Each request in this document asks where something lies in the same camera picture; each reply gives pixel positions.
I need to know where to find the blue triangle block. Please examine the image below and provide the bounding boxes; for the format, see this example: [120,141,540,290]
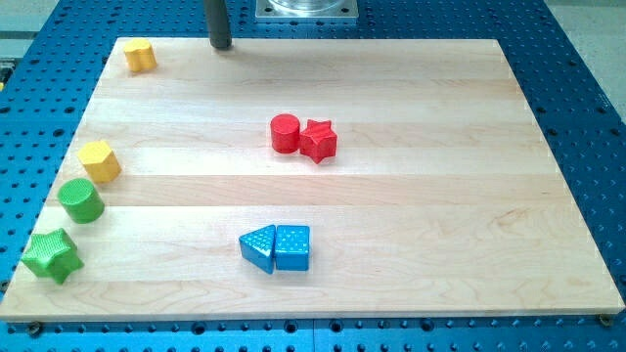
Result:
[239,225,276,275]

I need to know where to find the yellow hexagon block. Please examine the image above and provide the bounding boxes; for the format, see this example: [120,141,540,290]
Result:
[77,140,121,184]

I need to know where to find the red cylinder block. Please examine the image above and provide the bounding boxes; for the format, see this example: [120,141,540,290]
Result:
[270,113,300,154]

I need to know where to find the yellow heart block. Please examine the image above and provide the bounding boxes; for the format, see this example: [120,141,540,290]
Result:
[123,38,157,72]

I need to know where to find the green cylinder block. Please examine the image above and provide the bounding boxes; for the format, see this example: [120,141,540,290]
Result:
[58,178,105,224]

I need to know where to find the red star block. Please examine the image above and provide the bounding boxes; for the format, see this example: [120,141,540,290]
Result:
[299,119,337,164]

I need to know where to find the blue cube block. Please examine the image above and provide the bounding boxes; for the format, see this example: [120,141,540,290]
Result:
[274,225,310,271]

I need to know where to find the wooden board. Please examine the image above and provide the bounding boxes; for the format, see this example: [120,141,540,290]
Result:
[1,37,624,322]

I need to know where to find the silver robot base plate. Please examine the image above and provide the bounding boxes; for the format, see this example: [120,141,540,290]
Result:
[255,0,359,20]

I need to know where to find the green star block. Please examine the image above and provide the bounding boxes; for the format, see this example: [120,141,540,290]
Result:
[21,228,84,285]

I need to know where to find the blue perforated table plate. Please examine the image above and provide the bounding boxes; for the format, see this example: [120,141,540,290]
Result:
[1,0,625,351]

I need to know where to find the dark cylindrical pusher stick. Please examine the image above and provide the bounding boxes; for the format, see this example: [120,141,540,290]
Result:
[202,0,232,50]

